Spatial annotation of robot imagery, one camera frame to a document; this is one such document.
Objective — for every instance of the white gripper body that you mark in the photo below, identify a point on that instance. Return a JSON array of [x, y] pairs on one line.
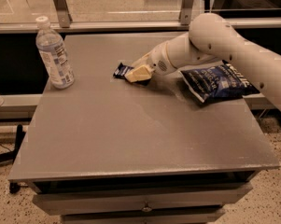
[[158, 59]]

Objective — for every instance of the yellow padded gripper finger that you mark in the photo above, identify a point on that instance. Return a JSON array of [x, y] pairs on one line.
[[140, 73]]

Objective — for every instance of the dark blue rxbar wrapper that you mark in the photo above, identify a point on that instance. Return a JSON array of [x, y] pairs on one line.
[[122, 70]]

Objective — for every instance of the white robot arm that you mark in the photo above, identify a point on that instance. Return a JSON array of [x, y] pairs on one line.
[[211, 38]]

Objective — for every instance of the blue kettle chips bag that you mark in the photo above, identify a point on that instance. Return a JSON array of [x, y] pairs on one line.
[[217, 82]]

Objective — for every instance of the grey table with drawers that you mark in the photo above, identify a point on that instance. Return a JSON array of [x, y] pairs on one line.
[[105, 151]]

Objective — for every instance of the clear plastic water bottle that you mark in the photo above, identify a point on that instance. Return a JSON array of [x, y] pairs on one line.
[[53, 54]]

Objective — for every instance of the black stand base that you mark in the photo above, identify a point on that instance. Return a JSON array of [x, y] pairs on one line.
[[14, 187]]

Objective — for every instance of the metal window railing frame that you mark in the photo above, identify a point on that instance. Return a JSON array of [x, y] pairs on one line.
[[20, 15]]

